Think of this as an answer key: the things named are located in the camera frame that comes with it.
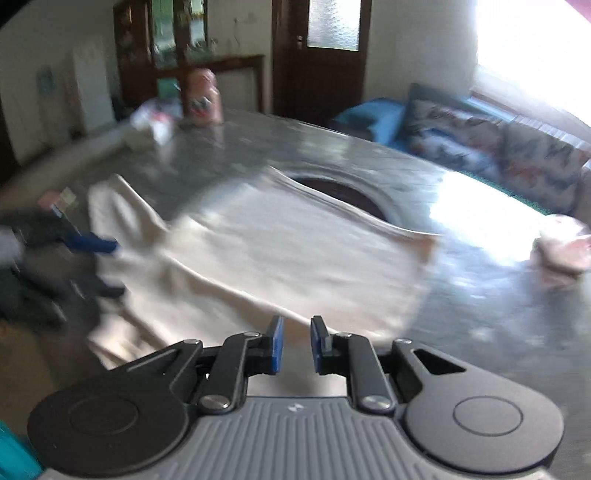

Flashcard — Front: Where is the wide butterfly print cushion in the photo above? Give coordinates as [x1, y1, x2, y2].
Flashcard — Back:
[406, 99, 504, 171]

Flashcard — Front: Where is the cream garment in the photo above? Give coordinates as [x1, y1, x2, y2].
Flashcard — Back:
[88, 167, 439, 370]

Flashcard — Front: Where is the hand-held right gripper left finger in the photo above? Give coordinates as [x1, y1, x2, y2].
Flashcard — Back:
[122, 316, 284, 415]

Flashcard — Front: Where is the blue sofa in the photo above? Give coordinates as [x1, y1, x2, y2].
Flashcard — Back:
[332, 83, 591, 217]

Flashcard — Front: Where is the square butterfly print cushion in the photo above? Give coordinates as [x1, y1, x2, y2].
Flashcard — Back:
[501, 122, 589, 215]

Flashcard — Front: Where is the pink cartoon thermos bottle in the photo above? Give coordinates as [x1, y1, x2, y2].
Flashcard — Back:
[184, 68, 225, 124]

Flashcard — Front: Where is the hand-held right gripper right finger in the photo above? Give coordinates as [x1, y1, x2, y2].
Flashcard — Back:
[310, 316, 468, 415]

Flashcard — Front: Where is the round black induction cooktop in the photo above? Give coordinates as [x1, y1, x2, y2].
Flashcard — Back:
[288, 173, 391, 222]

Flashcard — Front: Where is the dark wooden cabinet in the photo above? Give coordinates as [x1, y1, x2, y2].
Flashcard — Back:
[113, 0, 266, 112]

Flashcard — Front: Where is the window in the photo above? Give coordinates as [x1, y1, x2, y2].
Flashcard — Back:
[475, 0, 591, 121]

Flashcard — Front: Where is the teal cloth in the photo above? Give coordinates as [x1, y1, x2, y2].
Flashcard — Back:
[0, 419, 43, 480]

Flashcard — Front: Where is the dark wooden door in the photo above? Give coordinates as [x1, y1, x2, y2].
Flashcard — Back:
[271, 0, 372, 126]

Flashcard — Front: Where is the pink tissue pack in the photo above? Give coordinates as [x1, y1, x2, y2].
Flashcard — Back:
[531, 215, 591, 278]

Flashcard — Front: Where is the white tall cabinet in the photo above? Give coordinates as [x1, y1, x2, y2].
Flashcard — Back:
[71, 37, 114, 132]

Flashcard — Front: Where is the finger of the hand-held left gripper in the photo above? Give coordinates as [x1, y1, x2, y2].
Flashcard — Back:
[88, 277, 127, 301]
[65, 232, 119, 256]

